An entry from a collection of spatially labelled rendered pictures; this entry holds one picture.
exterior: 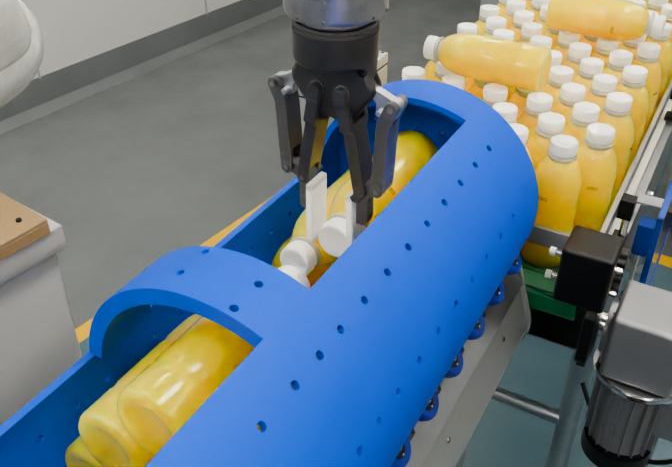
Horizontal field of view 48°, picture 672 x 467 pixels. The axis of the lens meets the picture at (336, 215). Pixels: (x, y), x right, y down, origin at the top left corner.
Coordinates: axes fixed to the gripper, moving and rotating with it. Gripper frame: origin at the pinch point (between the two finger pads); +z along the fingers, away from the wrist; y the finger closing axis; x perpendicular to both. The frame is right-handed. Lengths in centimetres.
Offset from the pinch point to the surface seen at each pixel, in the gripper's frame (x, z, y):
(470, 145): 15.4, -2.7, 8.1
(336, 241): -0.5, 2.9, 0.3
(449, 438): 4.2, 30.2, 13.1
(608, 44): 85, 8, 10
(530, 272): 37.9, 28.4, 12.5
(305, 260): -0.2, 6.9, -3.7
